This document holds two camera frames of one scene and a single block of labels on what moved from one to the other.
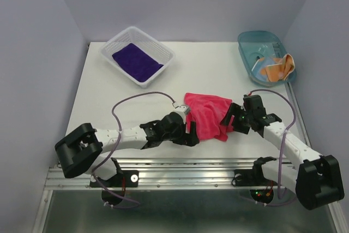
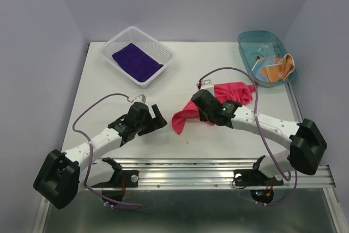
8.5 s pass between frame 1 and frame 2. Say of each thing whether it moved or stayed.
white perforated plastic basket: stayed
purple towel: stayed
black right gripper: moved
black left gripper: moved
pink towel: moved
